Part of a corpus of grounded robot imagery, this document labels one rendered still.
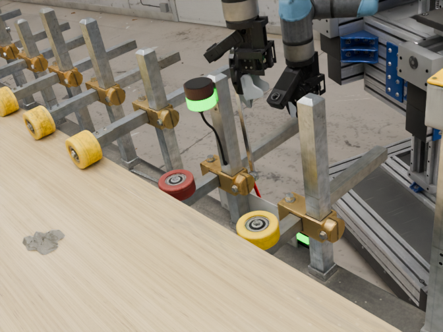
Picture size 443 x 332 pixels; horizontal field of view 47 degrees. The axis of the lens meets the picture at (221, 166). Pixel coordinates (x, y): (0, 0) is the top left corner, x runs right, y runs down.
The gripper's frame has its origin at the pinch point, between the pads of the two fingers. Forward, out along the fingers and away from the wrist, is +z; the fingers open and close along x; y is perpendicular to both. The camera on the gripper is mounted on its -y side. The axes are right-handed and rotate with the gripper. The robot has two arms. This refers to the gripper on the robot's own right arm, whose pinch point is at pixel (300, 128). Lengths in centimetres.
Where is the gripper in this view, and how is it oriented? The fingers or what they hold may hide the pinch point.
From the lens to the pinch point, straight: 140.0
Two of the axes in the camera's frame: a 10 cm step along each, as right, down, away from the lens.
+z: 1.7, 8.1, 5.5
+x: -6.7, -3.2, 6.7
